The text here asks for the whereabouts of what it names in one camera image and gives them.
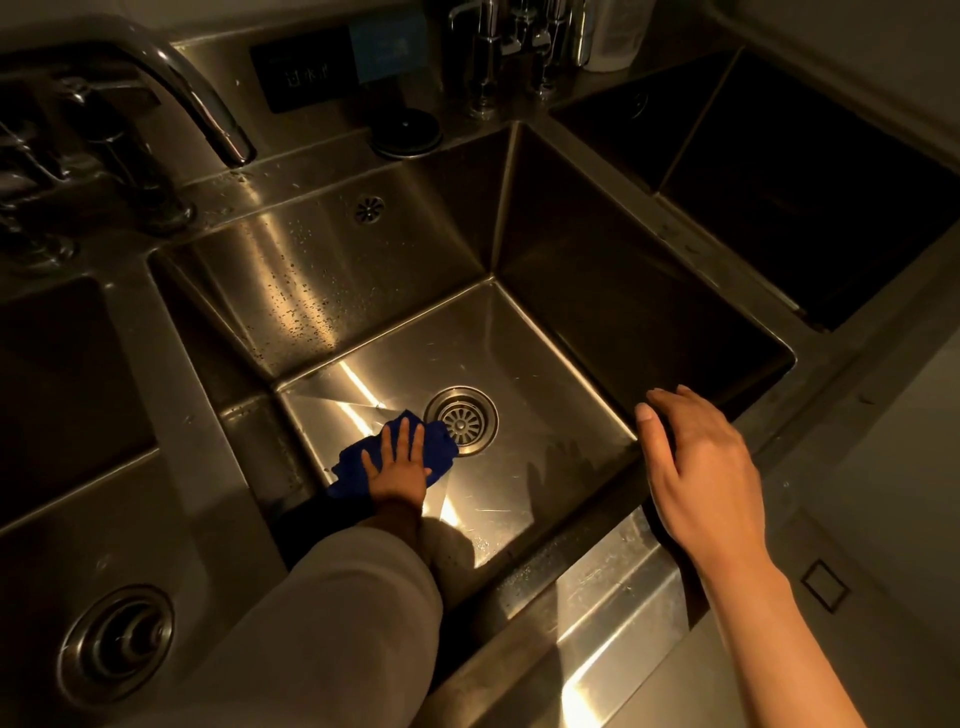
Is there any person's right forearm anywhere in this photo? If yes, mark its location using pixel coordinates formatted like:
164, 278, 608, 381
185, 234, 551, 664
701, 558, 868, 728

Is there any chrome long-spout faucet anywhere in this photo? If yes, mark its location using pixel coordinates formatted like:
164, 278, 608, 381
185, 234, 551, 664
502, 0, 594, 99
0, 14, 258, 235

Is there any person's left forearm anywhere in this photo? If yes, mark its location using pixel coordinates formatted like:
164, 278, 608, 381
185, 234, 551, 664
356, 498, 425, 549

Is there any person's right hand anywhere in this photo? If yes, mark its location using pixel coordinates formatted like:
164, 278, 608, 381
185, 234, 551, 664
634, 384, 774, 579

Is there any light grey sleeve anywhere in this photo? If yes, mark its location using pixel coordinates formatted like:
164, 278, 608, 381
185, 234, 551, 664
112, 524, 445, 728

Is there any white spray bottle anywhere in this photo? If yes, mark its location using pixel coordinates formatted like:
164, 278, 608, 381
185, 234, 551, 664
581, 0, 658, 74

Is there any black label plate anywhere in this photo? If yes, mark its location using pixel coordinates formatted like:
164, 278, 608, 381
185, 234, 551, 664
249, 26, 361, 115

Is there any blue label plate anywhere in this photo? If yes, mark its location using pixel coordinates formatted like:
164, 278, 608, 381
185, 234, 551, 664
348, 8, 430, 85

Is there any small chrome tap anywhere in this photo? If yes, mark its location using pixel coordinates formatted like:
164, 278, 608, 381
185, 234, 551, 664
0, 119, 76, 271
448, 0, 504, 120

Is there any stainless steel sink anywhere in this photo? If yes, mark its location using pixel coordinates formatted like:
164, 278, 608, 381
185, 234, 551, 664
0, 0, 960, 728

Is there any person's left hand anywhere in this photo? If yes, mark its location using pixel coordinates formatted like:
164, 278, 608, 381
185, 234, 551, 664
362, 416, 433, 511

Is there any round black sink stopper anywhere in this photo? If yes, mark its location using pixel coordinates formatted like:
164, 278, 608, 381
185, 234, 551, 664
368, 104, 444, 160

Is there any small square floor cover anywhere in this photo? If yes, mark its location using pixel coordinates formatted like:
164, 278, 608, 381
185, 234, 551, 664
799, 558, 851, 615

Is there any blue cleaning cloth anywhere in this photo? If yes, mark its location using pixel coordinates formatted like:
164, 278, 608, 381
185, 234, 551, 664
326, 408, 460, 502

